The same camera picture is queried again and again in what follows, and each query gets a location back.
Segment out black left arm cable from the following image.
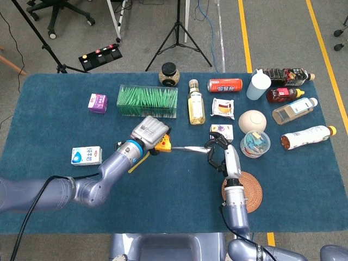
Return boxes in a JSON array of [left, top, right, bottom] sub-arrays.
[[9, 173, 101, 261]]

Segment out clear bottle white cap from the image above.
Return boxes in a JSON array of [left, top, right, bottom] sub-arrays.
[[272, 97, 319, 126]]

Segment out black foot pedal board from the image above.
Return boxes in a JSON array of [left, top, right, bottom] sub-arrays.
[[78, 43, 122, 72]]

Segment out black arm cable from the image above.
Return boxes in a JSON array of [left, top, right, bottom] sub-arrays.
[[218, 204, 277, 261], [9, 173, 101, 261]]

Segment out glass jar with black lid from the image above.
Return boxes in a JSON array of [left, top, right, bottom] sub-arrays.
[[158, 62, 181, 87]]

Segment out dark tea bottle black label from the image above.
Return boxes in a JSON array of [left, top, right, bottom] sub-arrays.
[[262, 67, 316, 87]]

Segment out wooden furniture leg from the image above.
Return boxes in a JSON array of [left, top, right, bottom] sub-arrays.
[[0, 46, 28, 76]]

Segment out black office chair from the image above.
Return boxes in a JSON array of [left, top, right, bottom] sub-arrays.
[[26, 0, 96, 39]]

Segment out yellow liquid bottle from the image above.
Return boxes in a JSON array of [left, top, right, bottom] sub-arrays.
[[187, 79, 207, 126]]

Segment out clear tub of binder clips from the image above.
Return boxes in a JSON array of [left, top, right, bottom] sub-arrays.
[[239, 130, 271, 158]]

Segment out light blue plastic cup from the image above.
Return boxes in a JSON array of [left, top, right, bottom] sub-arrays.
[[246, 69, 272, 101]]

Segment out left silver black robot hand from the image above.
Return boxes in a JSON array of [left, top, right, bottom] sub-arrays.
[[130, 115, 172, 156]]

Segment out clear box of green packets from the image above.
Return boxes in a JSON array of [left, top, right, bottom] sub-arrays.
[[116, 84, 179, 119]]

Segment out orange drink can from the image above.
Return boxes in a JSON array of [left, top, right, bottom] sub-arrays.
[[207, 78, 244, 93]]

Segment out yellow tape measure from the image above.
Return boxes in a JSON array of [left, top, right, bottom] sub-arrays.
[[128, 134, 212, 174]]

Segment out small purple white carton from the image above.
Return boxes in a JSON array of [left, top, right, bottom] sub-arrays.
[[88, 93, 109, 114]]

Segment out brown honey bottle yellow cap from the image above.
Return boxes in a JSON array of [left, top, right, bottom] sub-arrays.
[[265, 87, 306, 104]]

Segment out black light stand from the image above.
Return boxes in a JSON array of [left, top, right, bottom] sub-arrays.
[[10, 0, 89, 74]]

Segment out blue-grey robot torso base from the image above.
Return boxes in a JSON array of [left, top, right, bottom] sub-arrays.
[[108, 232, 231, 261]]

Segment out blue table mat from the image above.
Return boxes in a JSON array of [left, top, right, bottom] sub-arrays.
[[0, 72, 348, 235]]

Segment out blue floor cable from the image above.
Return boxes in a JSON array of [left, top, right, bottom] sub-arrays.
[[194, 0, 220, 73]]

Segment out black floor cable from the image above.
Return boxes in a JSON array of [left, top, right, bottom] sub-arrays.
[[0, 10, 26, 128]]

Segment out round woven rattan coaster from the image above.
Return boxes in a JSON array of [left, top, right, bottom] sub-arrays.
[[221, 171, 264, 214]]

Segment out black tripod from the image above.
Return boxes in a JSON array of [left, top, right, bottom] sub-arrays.
[[145, 0, 213, 72]]

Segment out white post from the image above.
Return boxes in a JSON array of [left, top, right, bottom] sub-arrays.
[[184, 0, 190, 44]]

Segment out white snack packet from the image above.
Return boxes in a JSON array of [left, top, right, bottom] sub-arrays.
[[210, 97, 235, 120]]

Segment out white blue milk carton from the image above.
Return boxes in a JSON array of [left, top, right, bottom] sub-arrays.
[[71, 146, 103, 166]]

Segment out black chair caster legs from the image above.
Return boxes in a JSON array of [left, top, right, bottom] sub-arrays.
[[333, 23, 348, 52]]

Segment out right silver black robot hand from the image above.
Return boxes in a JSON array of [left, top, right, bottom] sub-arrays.
[[204, 131, 243, 181]]

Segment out purple white flowered carton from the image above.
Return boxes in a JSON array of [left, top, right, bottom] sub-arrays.
[[209, 124, 234, 144]]

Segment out white stand frame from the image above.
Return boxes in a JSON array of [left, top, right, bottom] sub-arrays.
[[106, 0, 127, 44]]

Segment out beige upturned bowl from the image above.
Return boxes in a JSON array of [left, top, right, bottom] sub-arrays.
[[238, 109, 268, 134]]

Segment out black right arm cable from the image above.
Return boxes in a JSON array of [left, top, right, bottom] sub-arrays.
[[218, 204, 277, 261]]

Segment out white bottle yellow cap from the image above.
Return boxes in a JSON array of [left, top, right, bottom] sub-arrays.
[[280, 125, 337, 151]]

